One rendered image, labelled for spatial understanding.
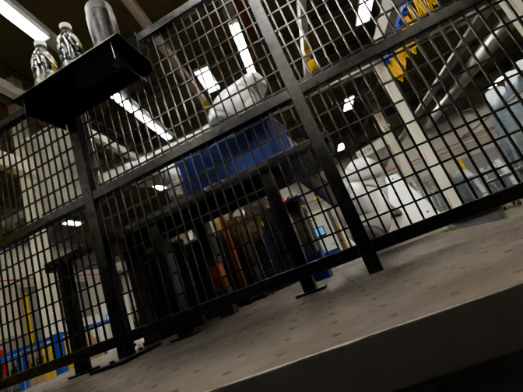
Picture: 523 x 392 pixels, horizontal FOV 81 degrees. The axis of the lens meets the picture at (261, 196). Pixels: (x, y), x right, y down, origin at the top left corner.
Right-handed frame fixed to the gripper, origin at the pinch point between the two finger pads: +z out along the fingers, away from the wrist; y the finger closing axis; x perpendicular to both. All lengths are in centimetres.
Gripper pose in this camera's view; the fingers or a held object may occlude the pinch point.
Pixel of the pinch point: (192, 238)
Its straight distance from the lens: 143.1
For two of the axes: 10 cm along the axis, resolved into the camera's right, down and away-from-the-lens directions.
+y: 8.9, -4.0, -2.2
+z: 3.4, 9.0, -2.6
